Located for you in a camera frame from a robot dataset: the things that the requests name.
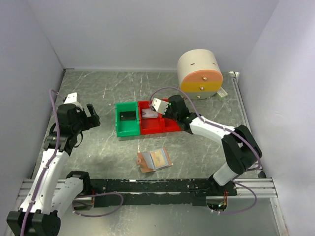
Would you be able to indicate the green plastic bin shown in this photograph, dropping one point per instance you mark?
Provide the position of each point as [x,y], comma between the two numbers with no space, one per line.
[130,127]

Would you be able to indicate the silver purple card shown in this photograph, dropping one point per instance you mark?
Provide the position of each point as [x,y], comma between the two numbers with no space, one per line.
[148,113]

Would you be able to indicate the red plastic bin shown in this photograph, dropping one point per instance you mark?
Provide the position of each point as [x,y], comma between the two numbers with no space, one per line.
[150,125]
[167,125]

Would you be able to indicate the white corner bracket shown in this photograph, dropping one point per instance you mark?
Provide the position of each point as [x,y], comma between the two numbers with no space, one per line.
[234,74]

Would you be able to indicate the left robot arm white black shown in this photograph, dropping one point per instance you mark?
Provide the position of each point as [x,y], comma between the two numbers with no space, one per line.
[41,211]

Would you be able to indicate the black card in green bin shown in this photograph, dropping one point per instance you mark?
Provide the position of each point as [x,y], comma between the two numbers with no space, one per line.
[128,115]

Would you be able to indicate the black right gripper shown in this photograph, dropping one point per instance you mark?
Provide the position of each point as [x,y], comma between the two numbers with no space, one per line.
[166,114]

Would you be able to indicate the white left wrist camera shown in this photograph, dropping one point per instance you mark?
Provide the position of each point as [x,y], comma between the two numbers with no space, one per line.
[73,98]

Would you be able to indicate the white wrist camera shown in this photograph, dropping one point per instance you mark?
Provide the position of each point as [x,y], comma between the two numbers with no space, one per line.
[160,106]
[73,98]

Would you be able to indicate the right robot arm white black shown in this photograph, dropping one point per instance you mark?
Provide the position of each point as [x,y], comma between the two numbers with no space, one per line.
[240,148]

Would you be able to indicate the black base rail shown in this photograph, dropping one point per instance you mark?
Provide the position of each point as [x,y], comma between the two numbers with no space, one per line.
[176,191]

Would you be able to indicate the white round drawer cabinet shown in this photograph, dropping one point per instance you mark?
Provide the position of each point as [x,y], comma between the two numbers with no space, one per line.
[199,74]

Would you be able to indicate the brown leather card holder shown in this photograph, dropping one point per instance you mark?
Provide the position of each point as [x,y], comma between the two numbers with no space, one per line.
[153,161]

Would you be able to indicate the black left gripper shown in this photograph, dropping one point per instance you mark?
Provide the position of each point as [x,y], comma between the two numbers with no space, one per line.
[91,121]

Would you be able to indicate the small white green box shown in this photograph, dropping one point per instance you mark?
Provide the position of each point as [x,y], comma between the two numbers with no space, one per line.
[221,93]

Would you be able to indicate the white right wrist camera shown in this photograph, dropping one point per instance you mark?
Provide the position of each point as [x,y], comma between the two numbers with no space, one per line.
[160,106]

